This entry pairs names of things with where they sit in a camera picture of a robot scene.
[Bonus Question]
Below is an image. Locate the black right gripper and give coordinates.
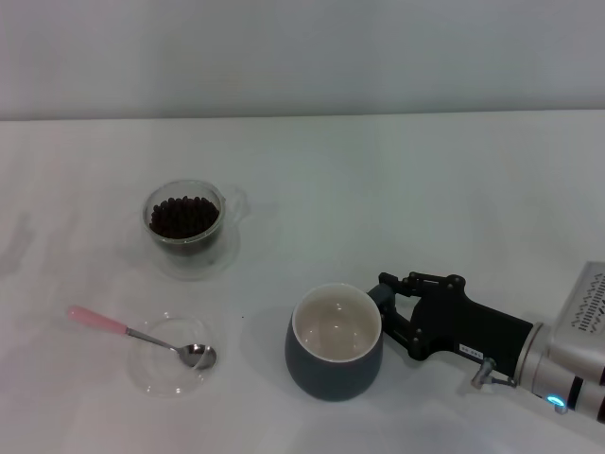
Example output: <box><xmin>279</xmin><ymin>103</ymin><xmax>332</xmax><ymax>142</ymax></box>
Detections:
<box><xmin>377</xmin><ymin>271</ymin><xmax>547</xmax><ymax>375</ymax></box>

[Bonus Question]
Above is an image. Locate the dark grey ceramic mug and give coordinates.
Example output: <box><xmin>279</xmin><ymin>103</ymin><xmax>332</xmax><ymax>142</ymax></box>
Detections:
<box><xmin>284</xmin><ymin>282</ymin><xmax>396</xmax><ymax>403</ymax></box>

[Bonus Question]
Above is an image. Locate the pink handled metal spoon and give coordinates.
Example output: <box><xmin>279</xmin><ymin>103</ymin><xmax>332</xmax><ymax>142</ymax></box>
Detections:
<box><xmin>65</xmin><ymin>305</ymin><xmax>217</xmax><ymax>370</ymax></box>

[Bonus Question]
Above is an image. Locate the clear glass cup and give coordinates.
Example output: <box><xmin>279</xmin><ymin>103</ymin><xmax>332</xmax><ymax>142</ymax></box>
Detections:
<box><xmin>141</xmin><ymin>179</ymin><xmax>250</xmax><ymax>267</ymax></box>

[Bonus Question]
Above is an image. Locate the coffee bean heap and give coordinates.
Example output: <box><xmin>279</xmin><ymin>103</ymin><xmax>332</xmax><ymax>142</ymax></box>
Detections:
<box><xmin>149</xmin><ymin>194</ymin><xmax>221</xmax><ymax>240</ymax></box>

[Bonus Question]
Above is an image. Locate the clear glass saucer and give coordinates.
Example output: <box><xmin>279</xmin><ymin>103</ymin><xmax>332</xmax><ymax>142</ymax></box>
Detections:
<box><xmin>120</xmin><ymin>207</ymin><xmax>243</xmax><ymax>283</ymax></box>

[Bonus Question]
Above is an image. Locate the small clear glass dish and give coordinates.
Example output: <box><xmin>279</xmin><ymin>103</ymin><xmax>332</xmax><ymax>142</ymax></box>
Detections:
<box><xmin>123</xmin><ymin>310</ymin><xmax>228</xmax><ymax>399</ymax></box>

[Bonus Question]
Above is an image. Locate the silver cable plug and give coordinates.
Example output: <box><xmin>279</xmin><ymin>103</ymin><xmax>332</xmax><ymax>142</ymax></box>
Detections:
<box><xmin>472</xmin><ymin>358</ymin><xmax>519</xmax><ymax>391</ymax></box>

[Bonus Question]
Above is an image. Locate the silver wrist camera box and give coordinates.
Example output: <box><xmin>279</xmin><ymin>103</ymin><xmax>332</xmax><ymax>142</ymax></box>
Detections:
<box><xmin>552</xmin><ymin>260</ymin><xmax>605</xmax><ymax>338</ymax></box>

